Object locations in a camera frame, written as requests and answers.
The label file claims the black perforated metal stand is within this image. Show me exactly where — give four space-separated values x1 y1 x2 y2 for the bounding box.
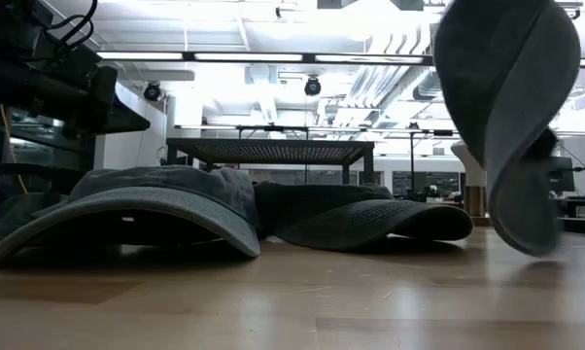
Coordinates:
164 137 376 186

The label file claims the black equipment stand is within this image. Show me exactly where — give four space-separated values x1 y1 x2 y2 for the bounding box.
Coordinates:
562 162 585 234

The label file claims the black background bar frame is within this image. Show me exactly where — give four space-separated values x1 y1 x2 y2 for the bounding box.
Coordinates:
174 123 462 193

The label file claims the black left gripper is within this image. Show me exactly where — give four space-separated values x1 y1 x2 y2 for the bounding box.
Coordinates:
0 46 120 132

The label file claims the yellow cable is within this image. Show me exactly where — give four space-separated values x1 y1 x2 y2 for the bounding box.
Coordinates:
0 103 29 195

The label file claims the dark charcoal baseball cap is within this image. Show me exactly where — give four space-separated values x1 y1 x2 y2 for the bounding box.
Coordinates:
251 180 474 254

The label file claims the long ceiling light strip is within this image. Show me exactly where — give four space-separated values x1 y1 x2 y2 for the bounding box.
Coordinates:
96 50 435 67

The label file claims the dark monitor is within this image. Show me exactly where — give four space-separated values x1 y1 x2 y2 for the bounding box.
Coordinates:
550 155 577 193

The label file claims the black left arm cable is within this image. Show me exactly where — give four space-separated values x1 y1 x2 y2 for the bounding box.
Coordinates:
29 0 100 62

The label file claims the grey baseball cap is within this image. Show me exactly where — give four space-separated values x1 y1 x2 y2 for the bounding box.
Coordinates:
0 164 262 266
432 0 583 259

